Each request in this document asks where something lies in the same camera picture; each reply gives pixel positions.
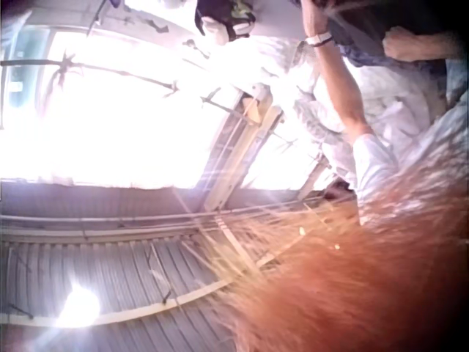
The person's left hand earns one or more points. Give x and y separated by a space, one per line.
314 18

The person's right hand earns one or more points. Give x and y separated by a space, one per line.
408 44

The person's right fingers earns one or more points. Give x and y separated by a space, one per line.
393 44

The dark garment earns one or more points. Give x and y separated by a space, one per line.
366 22

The blue cloth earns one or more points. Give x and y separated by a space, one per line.
366 58

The white wrist band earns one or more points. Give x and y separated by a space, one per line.
318 39

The pale wooden beam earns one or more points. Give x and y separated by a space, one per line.
234 165

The pale curved roof batten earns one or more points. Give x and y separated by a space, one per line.
146 311

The bright ceiling lamp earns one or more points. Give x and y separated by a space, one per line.
77 305

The pale roof rail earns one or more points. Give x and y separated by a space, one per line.
110 220

